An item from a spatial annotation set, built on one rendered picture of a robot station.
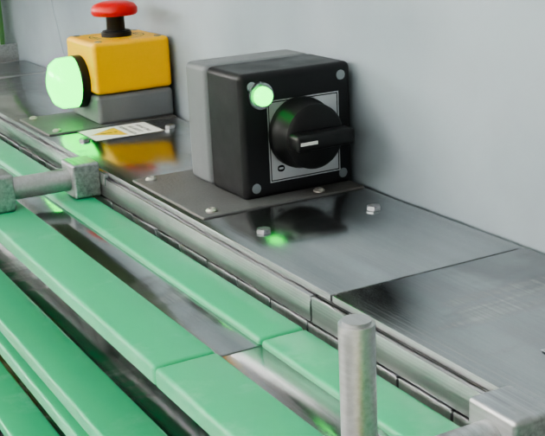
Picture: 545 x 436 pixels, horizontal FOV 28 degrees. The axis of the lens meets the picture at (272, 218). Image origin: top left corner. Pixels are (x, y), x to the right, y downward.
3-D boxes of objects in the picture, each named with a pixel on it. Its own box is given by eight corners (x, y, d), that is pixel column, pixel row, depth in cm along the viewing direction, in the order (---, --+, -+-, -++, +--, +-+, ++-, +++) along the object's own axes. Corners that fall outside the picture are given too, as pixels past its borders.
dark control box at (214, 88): (297, 157, 78) (191, 176, 74) (292, 47, 76) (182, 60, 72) (361, 181, 71) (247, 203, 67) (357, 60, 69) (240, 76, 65)
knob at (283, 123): (330, 160, 70) (359, 170, 67) (269, 171, 68) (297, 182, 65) (328, 91, 69) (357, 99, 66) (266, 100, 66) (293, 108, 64)
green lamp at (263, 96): (271, 105, 66) (253, 107, 66) (270, 85, 66) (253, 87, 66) (276, 105, 66) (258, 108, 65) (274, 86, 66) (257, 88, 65)
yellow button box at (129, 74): (149, 103, 101) (73, 113, 98) (142, 22, 99) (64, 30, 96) (179, 114, 95) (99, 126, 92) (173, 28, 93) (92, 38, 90)
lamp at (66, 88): (75, 102, 96) (43, 106, 95) (71, 52, 95) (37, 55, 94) (93, 110, 93) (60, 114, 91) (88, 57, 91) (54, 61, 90)
